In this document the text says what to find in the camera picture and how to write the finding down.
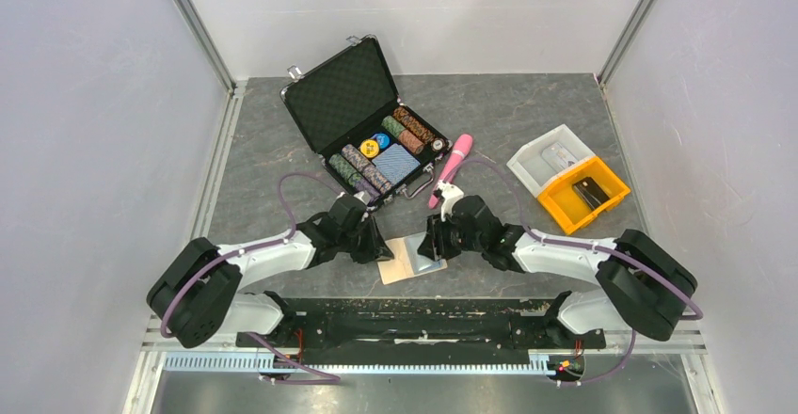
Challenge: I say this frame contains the loose black white chips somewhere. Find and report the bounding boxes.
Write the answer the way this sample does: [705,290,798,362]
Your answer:
[430,138,450,152]

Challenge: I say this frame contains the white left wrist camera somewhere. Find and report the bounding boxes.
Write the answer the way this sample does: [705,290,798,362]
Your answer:
[354,191,375,212]

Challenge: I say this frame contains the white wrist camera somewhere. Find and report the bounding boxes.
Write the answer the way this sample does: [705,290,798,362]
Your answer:
[434,181,465,222]
[354,191,375,212]

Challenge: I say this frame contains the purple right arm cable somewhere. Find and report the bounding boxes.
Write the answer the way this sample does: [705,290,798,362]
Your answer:
[445,158,705,388]

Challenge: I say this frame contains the white plastic bin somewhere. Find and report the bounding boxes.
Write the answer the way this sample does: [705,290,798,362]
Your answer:
[506,124,596,198]

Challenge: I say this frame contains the black card in yellow bin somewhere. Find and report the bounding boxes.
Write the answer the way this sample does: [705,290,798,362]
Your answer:
[572,177,610,211]

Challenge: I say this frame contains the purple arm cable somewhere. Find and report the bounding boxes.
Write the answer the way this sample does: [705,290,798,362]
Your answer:
[160,172,344,386]
[445,158,705,388]

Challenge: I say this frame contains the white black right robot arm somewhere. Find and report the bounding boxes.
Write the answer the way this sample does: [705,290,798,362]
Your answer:
[417,196,698,346]

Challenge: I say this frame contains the blue playing card deck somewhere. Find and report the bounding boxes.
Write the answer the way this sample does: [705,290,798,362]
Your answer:
[372,150,420,188]

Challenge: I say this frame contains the silver blue credit card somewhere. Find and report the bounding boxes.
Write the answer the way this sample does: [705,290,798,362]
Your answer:
[398,233,445,274]

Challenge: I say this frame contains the yellow plastic bin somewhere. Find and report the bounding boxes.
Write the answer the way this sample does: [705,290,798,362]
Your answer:
[537,156,631,235]

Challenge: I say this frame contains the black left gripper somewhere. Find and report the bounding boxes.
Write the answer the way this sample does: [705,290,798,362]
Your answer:
[338,215,394,264]

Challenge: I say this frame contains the white slotted cable duct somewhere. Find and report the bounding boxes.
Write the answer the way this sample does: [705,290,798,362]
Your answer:
[163,351,555,376]

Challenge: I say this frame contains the pink cylindrical device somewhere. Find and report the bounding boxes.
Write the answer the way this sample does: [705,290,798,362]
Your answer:
[427,134,473,210]

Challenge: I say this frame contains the blue dealer button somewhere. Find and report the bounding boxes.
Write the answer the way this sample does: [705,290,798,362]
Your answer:
[372,133,391,151]

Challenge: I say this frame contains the blue orange chip stack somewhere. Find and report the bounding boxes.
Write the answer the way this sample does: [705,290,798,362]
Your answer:
[341,144,393,194]

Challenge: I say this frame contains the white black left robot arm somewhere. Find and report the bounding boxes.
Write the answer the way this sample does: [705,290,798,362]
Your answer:
[146,195,394,348]

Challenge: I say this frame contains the green red chip stack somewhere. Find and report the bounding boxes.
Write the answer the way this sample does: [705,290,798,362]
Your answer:
[381,116,424,155]

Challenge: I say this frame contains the orange black chip stack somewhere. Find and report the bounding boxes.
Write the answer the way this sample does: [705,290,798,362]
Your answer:
[392,106,436,144]

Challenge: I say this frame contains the green purple chip stack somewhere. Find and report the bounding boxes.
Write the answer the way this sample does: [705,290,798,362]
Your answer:
[328,154,380,205]

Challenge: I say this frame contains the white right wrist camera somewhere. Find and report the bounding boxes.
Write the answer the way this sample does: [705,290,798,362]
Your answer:
[434,181,465,222]

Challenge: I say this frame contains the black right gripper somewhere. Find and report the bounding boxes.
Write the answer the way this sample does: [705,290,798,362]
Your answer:
[417,209,486,261]

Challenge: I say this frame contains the white card in white bin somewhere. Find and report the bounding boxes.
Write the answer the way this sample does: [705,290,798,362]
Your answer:
[541,142,579,172]

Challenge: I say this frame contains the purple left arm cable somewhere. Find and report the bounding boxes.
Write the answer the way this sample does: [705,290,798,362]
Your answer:
[160,172,344,386]

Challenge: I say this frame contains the black poker chip case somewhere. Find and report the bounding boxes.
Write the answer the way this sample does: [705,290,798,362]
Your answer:
[280,35,454,211]

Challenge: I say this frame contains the beige leather card holder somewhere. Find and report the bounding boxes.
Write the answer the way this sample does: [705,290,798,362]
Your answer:
[378,232,448,285]

